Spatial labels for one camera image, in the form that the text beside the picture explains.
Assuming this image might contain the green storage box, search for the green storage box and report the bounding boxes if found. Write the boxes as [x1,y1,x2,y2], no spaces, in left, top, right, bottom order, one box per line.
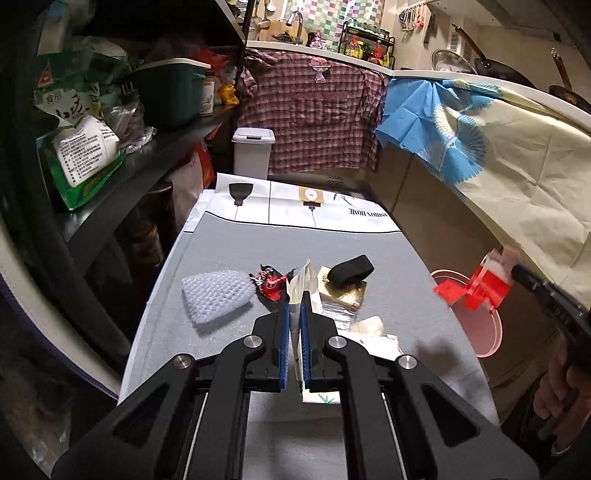
[121,59,212,130]

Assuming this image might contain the red plaid shirt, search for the red plaid shirt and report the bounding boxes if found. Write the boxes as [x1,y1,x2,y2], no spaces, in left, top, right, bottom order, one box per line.
[238,48,391,174]

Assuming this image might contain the clear crumpled plastic bags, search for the clear crumpled plastic bags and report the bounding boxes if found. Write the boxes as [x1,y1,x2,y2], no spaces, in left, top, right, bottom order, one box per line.
[104,99,158,155]

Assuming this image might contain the red translucent plastic packaging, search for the red translucent plastic packaging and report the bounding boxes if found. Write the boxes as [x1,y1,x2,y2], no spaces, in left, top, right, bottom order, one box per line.
[433,251,513,315]

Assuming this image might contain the pink plastic basin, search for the pink plastic basin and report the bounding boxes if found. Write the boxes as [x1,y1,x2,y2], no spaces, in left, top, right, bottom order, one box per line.
[430,270,504,358]

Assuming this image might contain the small labelled jar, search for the small labelled jar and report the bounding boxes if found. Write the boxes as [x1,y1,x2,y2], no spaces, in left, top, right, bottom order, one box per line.
[199,71,217,117]

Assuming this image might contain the black frying pan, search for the black frying pan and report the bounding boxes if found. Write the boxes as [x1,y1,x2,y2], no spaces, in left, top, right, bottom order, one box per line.
[549,46,591,114]

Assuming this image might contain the clear plastic wrap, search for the clear plastic wrap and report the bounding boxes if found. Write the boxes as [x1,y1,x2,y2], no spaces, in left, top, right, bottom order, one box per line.
[321,302,361,330]

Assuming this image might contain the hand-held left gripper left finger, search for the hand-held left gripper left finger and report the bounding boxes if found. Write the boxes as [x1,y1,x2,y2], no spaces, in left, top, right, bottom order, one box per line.
[51,301,291,480]

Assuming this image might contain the white paper pouch green print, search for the white paper pouch green print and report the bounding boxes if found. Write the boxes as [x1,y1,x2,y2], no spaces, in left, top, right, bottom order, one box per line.
[285,258,342,404]

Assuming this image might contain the white lidded bin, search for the white lidded bin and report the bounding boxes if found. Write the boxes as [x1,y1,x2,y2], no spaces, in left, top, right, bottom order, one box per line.
[232,127,276,181]

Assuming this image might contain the cream blue printed cloth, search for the cream blue printed cloth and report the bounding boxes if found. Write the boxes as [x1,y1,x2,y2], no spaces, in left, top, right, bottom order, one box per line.
[375,76,591,310]

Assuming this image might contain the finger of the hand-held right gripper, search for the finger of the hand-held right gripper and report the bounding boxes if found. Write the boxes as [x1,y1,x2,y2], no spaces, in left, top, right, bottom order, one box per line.
[510,262,549,295]

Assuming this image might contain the orange-red bag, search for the orange-red bag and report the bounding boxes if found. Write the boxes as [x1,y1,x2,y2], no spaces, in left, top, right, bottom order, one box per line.
[194,46,232,75]

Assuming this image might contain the black wok pan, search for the black wok pan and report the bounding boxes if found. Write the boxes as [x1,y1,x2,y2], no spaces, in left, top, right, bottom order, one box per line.
[452,23,539,88]

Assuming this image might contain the red black candy wrapper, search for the red black candy wrapper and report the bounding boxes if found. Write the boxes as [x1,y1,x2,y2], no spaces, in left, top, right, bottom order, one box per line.
[249,264,289,303]

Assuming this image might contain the black spice rack with bottles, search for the black spice rack with bottles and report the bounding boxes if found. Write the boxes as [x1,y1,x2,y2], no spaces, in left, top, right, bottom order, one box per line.
[339,19,397,70]

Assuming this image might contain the person's right hand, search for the person's right hand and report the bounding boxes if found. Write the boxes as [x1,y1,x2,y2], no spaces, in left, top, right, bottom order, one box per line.
[533,342,591,457]

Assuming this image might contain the white tissue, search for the white tissue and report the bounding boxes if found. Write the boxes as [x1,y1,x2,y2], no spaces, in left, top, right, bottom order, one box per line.
[339,316,404,363]

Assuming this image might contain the black shelf rack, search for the black shelf rack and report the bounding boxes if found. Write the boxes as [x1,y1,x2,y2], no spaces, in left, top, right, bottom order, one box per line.
[0,0,247,365]

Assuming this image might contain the steel kitchen faucet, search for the steel kitchen faucet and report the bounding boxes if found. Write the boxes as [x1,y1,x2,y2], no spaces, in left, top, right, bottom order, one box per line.
[285,10,305,42]

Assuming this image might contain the yellow tissue pack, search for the yellow tissue pack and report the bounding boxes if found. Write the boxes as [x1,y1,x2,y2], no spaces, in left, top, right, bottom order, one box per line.
[316,265,368,319]

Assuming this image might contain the large green white bag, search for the large green white bag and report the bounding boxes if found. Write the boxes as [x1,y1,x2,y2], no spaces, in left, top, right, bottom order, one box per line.
[32,39,134,121]

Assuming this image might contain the white bubble wrap pouch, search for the white bubble wrap pouch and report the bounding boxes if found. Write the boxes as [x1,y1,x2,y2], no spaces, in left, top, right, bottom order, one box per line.
[181,270,256,328]

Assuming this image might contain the hanging kitchen utensils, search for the hanging kitchen utensils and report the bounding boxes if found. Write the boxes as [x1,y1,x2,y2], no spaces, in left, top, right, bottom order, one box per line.
[398,4,437,44]

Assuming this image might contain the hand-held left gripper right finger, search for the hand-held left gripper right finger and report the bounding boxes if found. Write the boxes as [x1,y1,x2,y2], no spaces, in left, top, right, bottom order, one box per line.
[299,295,540,480]

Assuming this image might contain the orange white sack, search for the orange white sack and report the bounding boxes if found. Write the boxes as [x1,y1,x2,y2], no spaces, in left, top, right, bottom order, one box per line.
[168,138,218,222]

